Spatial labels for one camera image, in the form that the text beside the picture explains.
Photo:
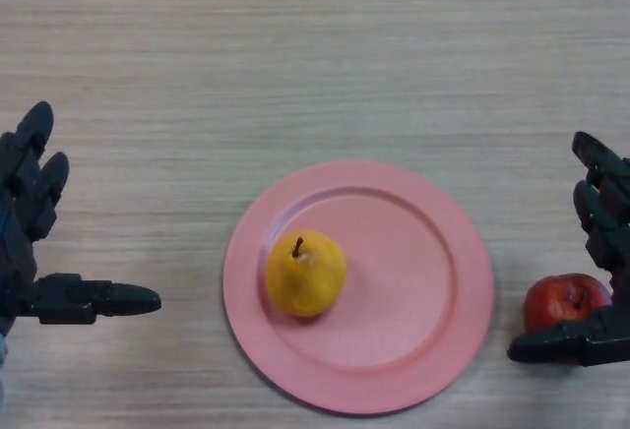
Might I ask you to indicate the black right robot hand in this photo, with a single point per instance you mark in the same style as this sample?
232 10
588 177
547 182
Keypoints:
608 232

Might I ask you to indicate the pink round plate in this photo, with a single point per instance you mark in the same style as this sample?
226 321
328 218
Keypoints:
403 291

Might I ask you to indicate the yellow pear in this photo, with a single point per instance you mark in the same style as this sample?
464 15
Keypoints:
305 276

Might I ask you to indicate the red apple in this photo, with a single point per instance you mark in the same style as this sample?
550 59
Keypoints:
548 301

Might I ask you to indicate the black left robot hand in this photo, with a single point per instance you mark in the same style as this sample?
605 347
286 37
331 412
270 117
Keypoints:
19 212

